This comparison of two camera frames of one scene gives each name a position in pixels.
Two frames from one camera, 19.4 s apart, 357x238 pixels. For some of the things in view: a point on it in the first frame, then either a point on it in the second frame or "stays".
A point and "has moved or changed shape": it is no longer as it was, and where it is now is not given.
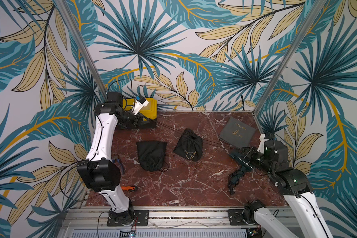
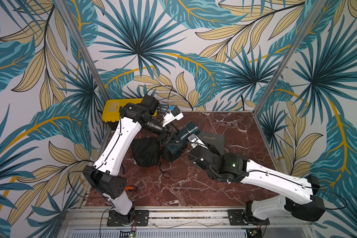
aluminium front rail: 78,217 stays
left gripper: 137,121 -> 163,139
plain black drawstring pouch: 190,147 has moved or changed shape
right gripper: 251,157 -> 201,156
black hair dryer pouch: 151,154 has moved or changed shape
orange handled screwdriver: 127,188 stays
